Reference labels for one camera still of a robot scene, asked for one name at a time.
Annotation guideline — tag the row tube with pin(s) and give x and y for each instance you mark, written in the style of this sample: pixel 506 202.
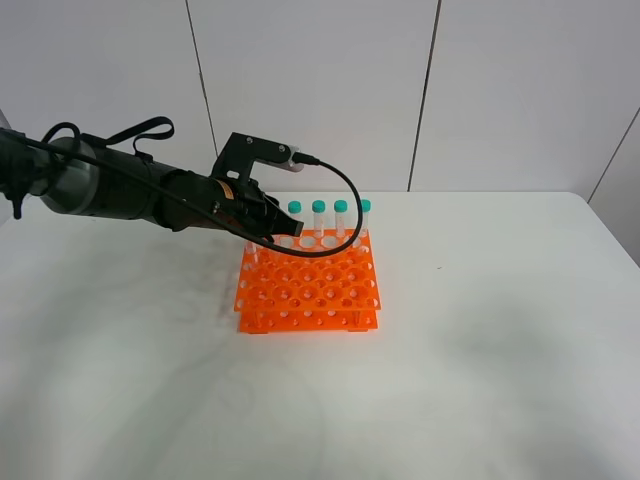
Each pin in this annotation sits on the row tube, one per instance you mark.
pixel 318 209
pixel 340 210
pixel 366 207
pixel 295 212

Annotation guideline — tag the orange test tube rack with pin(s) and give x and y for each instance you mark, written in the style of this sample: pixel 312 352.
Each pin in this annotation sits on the orange test tube rack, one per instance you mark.
pixel 284 293

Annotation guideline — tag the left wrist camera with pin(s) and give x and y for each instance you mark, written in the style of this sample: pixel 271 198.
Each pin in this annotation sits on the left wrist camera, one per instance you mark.
pixel 242 151

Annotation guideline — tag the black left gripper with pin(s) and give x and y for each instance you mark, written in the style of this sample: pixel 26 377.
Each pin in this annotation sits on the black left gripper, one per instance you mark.
pixel 223 198

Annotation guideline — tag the front-left rack tube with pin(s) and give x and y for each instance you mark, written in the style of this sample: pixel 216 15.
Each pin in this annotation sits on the front-left rack tube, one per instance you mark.
pixel 252 251

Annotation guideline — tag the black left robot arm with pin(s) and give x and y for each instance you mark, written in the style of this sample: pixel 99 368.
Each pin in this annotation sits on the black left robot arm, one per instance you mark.
pixel 85 175

